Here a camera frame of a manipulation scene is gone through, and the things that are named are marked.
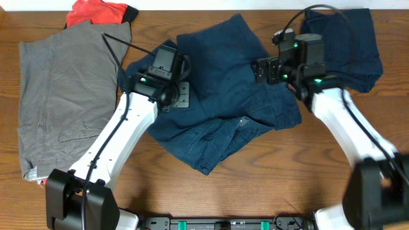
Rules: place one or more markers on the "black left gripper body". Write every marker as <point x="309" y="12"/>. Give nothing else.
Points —
<point x="179" y="96"/>

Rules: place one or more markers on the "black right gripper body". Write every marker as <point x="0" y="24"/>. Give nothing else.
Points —
<point x="277" y="72"/>

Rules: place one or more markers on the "dark blue shorts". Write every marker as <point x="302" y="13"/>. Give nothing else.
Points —
<point x="227" y="107"/>

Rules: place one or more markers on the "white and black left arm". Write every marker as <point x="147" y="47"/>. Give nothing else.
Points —
<point x="82" y="197"/>

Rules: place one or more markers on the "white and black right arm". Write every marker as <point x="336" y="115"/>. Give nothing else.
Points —
<point x="377" y="191"/>

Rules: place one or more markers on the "folded dark blue garment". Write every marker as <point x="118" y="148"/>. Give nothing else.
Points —
<point x="351" y="52"/>

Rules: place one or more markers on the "red and black garment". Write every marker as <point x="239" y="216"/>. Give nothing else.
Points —
<point x="100" y="12"/>

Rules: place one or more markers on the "grey shorts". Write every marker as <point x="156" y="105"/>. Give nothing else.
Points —
<point x="68" y="93"/>

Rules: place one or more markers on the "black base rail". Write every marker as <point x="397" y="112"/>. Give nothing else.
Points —
<point x="278" y="222"/>

